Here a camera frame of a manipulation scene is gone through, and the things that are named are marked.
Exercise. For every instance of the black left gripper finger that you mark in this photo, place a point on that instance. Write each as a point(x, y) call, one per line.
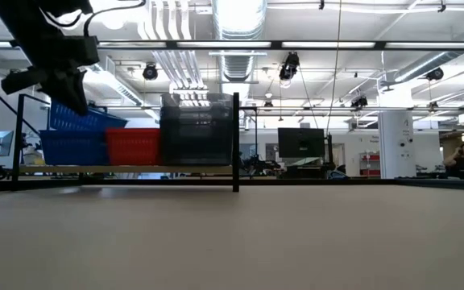
point(71, 90)

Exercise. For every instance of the blue plastic mesh basket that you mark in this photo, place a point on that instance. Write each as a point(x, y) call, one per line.
point(95, 121)
point(75, 151)
point(75, 133)

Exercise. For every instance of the red plastic mesh basket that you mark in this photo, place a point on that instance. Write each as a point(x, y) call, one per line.
point(133, 129)
point(133, 133)
point(133, 153)

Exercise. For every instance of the grey translucent plastic bin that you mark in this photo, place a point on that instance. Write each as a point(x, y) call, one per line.
point(195, 98)
point(195, 141)
point(195, 109)

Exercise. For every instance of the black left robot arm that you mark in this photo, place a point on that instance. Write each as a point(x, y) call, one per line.
point(34, 16)

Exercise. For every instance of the white ceiling pipe bundle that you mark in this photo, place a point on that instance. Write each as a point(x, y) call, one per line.
point(179, 24)

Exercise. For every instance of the black computer monitor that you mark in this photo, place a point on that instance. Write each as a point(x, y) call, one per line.
point(301, 143)

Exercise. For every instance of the red storage rack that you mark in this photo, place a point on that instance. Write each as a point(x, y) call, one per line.
point(370, 163)

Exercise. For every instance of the white square pillar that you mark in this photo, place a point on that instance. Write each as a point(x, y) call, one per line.
point(397, 137)

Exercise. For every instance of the person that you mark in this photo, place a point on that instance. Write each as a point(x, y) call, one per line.
point(463, 163)

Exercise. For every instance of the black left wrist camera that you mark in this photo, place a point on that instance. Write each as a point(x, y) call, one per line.
point(83, 50)

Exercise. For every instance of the wooden shelf with black frame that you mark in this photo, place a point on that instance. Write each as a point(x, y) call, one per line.
point(135, 169)

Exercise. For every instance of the silver ventilation duct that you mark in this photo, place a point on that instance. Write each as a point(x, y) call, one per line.
point(238, 24)
point(437, 60)

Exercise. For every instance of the black aluminium rig frame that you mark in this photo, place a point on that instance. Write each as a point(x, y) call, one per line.
point(336, 182)

